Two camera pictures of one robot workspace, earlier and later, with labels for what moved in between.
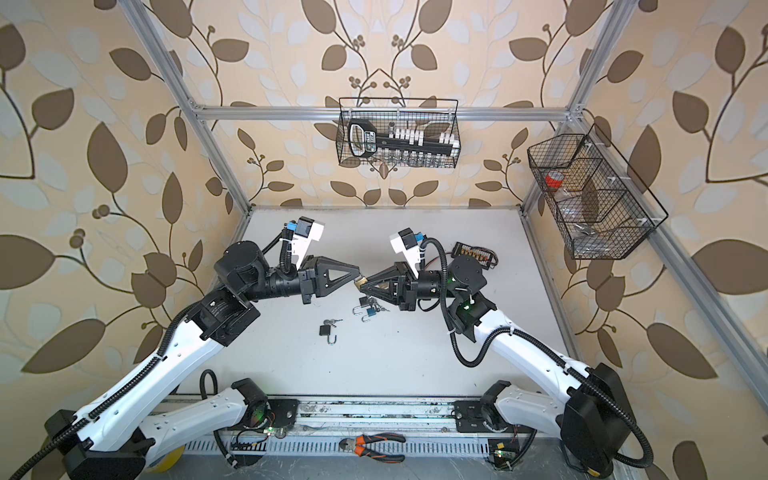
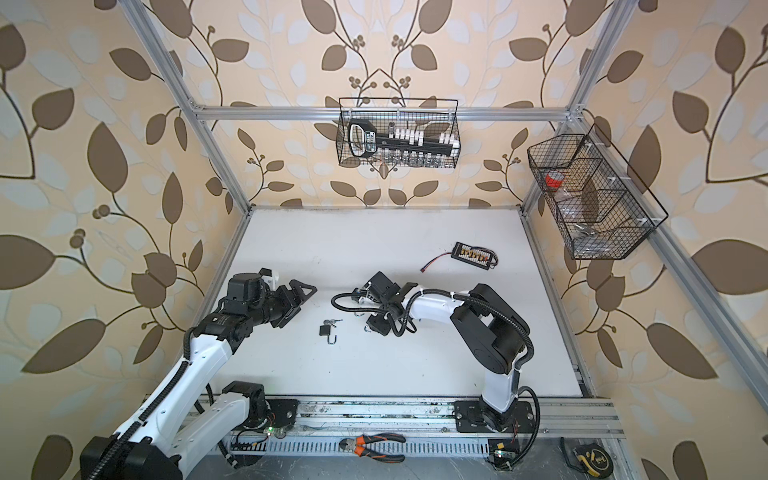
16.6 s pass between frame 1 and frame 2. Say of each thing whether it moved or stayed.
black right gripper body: moved
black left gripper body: moved
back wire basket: stayed
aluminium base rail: stayed
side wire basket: stayed
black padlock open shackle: stayed
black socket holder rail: stayed
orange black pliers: stayed
